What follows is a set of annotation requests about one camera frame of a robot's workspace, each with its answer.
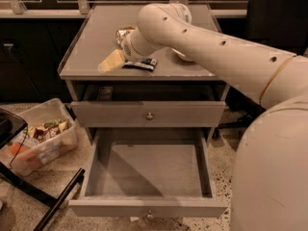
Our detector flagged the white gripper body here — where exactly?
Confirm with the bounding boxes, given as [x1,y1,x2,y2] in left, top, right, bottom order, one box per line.
[121,34,141,62]

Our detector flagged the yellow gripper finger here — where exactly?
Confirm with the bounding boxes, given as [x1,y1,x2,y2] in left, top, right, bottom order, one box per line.
[98,49,125,72]

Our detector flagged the blue rxbar blueberry wrapper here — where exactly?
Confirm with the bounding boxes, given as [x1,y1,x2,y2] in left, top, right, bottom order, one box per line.
[124,59,158,71]

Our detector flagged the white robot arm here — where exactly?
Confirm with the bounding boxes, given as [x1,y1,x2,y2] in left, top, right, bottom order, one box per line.
[99,4,308,231]

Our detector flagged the grey drawer cabinet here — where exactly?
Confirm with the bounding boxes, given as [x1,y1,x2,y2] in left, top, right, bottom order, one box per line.
[59,5,229,140]

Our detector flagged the closed grey top drawer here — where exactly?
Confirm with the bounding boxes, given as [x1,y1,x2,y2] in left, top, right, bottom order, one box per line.
[71,101,225,128]

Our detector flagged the round metal top drawer knob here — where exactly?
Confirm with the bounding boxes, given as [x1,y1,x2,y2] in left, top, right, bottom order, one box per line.
[146,113,154,120]

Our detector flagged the round metal drawer knob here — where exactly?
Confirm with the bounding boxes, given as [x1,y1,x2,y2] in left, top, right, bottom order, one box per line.
[144,210,155,222]
[146,113,154,120]

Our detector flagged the open grey middle drawer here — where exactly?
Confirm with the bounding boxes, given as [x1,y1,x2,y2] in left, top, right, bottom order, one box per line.
[69,128,228,218]

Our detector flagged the round metal middle drawer knob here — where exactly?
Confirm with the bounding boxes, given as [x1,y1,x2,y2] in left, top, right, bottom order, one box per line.
[144,210,155,222]

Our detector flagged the crushed gold snack can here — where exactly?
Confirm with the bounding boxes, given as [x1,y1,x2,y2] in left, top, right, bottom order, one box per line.
[115,26,135,45]

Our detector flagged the dark object inside top shelf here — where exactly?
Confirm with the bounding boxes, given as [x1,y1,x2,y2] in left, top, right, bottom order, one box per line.
[97,87,113,101]

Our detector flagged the white paper bowl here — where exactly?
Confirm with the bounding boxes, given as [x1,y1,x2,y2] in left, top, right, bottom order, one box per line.
[171,48,193,63]

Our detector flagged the clear plastic storage bin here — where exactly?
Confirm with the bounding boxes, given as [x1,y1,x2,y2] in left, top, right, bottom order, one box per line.
[0,98,78,176]

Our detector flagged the snack packages in bin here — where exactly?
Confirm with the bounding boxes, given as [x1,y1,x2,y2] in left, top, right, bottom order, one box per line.
[9,119,69,156]

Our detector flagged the black office chair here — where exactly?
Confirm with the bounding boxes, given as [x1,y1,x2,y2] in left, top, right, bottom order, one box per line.
[215,0,308,129]

